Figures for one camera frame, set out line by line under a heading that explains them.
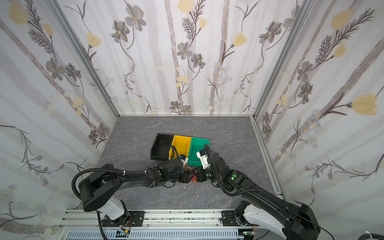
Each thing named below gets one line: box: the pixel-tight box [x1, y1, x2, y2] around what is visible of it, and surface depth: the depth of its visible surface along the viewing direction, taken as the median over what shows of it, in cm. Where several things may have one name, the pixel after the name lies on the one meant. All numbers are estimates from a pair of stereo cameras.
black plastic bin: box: [150, 133, 174, 161], surface depth 98 cm
